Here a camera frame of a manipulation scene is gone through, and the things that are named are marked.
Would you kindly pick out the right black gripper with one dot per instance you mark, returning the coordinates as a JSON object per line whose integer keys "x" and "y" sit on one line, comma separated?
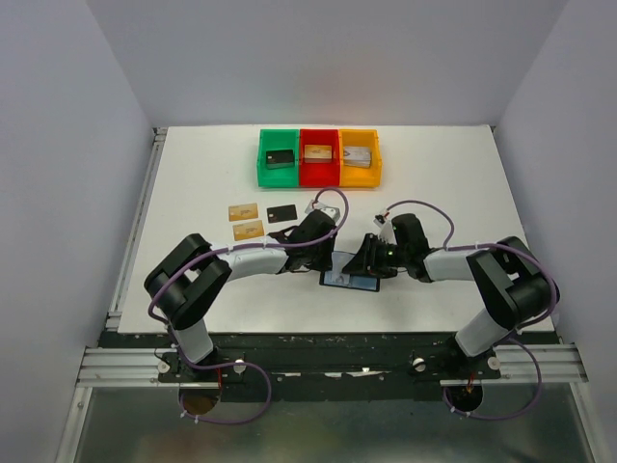
{"x": 365, "y": 260}

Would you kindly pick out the black leather card holder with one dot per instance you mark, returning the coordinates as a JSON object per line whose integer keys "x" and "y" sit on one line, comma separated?
{"x": 363, "y": 283}

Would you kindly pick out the aluminium frame rail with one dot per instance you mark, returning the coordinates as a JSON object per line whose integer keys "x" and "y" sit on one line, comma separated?
{"x": 81, "y": 396}

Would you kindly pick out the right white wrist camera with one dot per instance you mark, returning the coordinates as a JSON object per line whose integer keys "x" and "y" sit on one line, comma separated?
{"x": 386, "y": 231}

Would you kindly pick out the gold VIP card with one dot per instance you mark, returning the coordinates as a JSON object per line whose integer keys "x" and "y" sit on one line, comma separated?
{"x": 241, "y": 212}

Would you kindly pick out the green plastic bin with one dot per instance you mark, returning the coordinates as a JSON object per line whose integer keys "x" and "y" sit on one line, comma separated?
{"x": 277, "y": 139}

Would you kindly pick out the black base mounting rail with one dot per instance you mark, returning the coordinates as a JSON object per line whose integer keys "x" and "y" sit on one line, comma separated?
{"x": 301, "y": 367}

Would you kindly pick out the black credit card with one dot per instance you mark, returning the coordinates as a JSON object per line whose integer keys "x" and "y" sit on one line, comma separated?
{"x": 281, "y": 213}

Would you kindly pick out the red plastic bin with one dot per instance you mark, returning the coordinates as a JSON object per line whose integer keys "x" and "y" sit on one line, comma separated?
{"x": 319, "y": 174}

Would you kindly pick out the silver card in orange bin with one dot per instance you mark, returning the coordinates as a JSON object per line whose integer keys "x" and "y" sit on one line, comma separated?
{"x": 357, "y": 156}

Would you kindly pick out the orange plastic bin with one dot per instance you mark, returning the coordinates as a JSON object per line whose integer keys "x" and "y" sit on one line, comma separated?
{"x": 355, "y": 177}

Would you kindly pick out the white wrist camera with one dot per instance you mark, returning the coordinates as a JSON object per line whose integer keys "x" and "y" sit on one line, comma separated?
{"x": 332, "y": 212}
{"x": 386, "y": 231}

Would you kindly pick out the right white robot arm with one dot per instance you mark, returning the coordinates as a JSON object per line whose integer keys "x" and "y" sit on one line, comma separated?
{"x": 513, "y": 287}

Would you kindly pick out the gold card in red bin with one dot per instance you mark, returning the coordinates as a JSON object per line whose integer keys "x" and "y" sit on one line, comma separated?
{"x": 317, "y": 154}

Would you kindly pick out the black card in green bin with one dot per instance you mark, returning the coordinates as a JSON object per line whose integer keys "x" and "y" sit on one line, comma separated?
{"x": 279, "y": 159}

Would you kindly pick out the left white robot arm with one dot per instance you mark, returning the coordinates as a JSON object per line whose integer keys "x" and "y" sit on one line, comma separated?
{"x": 185, "y": 284}

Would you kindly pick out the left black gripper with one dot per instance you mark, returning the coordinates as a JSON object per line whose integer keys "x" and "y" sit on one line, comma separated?
{"x": 326, "y": 263}

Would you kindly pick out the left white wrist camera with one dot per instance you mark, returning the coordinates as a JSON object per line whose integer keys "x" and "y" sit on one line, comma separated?
{"x": 332, "y": 212}

